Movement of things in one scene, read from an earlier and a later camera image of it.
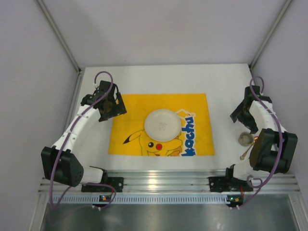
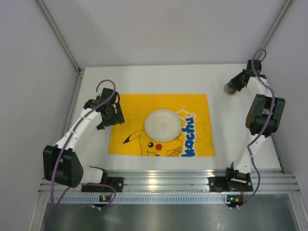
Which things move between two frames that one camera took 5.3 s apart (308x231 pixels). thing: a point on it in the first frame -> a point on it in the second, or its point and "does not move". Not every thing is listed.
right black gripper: [239, 116] -> [237, 82]
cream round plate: [162, 125] does not move
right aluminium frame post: [264, 42] does not move
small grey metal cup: [245, 139] -> [229, 90]
